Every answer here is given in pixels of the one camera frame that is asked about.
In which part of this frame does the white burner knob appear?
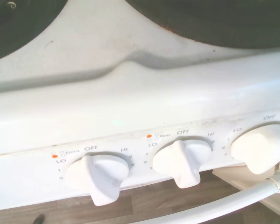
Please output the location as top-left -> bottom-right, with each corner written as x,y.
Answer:
231,123 -> 280,175
64,151 -> 130,207
152,139 -> 213,190

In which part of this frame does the white electric stove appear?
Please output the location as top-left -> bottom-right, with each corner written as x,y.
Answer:
0,0 -> 280,212

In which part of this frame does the black stove burner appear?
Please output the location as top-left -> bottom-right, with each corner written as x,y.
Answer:
126,0 -> 280,50
0,0 -> 70,64

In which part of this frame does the white oven door handle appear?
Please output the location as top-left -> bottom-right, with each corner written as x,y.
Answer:
154,168 -> 280,224

